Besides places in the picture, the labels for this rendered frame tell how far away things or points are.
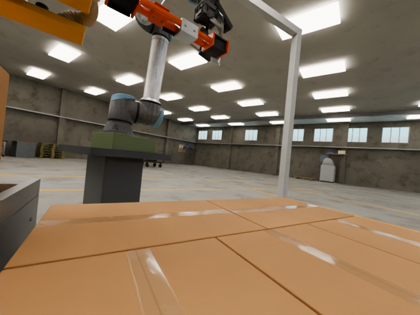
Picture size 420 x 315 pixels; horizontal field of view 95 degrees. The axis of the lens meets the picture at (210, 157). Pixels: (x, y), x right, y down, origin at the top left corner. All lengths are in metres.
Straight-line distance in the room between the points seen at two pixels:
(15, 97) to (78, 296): 13.73
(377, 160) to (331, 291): 14.91
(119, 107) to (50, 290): 1.12
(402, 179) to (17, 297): 15.36
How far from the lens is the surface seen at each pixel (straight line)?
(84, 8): 0.65
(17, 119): 13.88
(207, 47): 0.87
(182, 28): 0.80
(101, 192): 1.27
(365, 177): 15.24
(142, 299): 0.34
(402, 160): 15.39
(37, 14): 0.76
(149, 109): 1.40
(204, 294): 0.35
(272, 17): 3.93
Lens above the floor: 0.75
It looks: 1 degrees up
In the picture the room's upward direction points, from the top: 5 degrees clockwise
